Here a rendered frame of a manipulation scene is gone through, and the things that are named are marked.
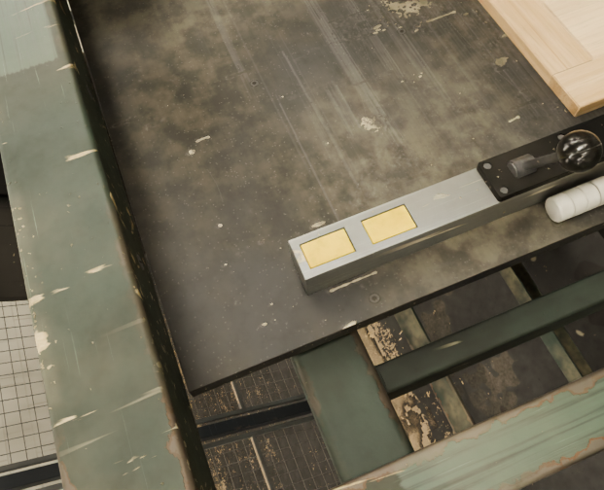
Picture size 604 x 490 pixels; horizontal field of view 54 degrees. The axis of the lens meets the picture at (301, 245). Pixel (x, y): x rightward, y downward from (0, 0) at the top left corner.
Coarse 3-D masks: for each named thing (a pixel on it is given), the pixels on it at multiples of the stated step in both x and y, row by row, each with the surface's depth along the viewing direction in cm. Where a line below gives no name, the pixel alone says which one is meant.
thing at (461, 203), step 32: (416, 192) 64; (448, 192) 63; (480, 192) 63; (544, 192) 65; (352, 224) 62; (416, 224) 62; (448, 224) 62; (480, 224) 65; (352, 256) 61; (384, 256) 62; (320, 288) 63
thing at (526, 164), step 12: (576, 132) 52; (588, 132) 51; (564, 144) 52; (576, 144) 51; (588, 144) 51; (600, 144) 51; (528, 156) 62; (552, 156) 56; (564, 156) 52; (576, 156) 51; (588, 156) 51; (600, 156) 51; (516, 168) 62; (528, 168) 61; (564, 168) 53; (576, 168) 52; (588, 168) 52
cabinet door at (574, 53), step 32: (480, 0) 81; (512, 0) 79; (544, 0) 79; (576, 0) 79; (512, 32) 77; (544, 32) 76; (576, 32) 76; (544, 64) 74; (576, 64) 73; (576, 96) 71
